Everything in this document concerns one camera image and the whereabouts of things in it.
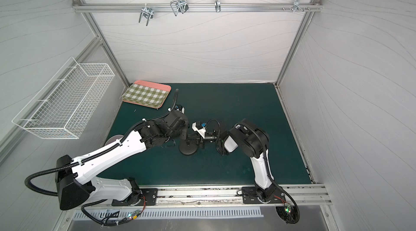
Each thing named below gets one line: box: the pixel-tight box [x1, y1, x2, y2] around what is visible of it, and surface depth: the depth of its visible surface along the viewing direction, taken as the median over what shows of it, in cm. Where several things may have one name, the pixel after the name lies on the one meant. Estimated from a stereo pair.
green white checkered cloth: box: [121, 82, 171, 108], surface depth 116 cm
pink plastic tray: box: [121, 80, 172, 109], surface depth 117 cm
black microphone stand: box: [179, 133, 200, 156], surface depth 89 cm
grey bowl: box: [104, 134, 125, 146], surface depth 88 cm
